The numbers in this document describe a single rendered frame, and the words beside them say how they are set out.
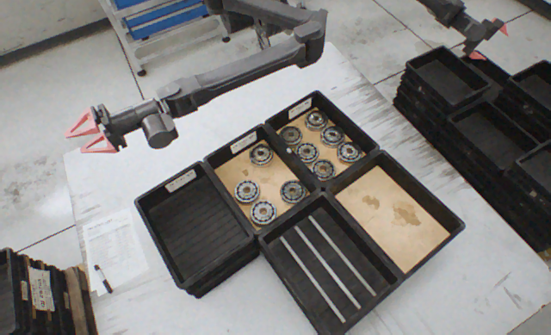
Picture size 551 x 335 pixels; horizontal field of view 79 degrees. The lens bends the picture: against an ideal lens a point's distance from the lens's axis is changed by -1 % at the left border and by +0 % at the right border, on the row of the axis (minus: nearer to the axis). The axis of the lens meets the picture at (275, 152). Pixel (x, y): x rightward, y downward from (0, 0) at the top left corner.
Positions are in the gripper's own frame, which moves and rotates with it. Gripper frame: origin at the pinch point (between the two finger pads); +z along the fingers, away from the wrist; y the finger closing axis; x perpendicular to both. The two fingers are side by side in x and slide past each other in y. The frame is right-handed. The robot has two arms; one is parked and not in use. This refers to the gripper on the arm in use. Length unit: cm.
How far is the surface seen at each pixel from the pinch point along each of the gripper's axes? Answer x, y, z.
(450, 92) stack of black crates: 12, 95, -174
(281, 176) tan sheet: -2, 62, -50
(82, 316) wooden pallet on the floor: 12, 133, 68
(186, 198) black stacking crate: 10, 63, -12
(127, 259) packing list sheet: 3, 76, 20
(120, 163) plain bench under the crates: 52, 77, 11
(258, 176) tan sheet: 3, 62, -42
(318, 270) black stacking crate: -41, 62, -43
